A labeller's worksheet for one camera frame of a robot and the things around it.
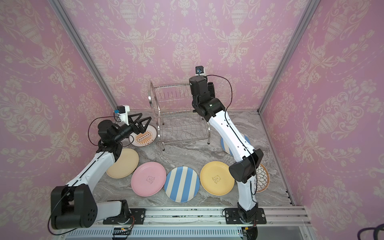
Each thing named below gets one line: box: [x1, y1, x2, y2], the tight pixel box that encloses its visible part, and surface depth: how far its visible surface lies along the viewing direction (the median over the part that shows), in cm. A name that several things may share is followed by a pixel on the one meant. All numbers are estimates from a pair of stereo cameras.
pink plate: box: [131, 161, 167, 197], surface depth 89 cm
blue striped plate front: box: [164, 166, 200, 203], surface depth 86 cm
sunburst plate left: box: [129, 124, 158, 147], surface depth 105 cm
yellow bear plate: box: [199, 161, 235, 196], surface depth 87 cm
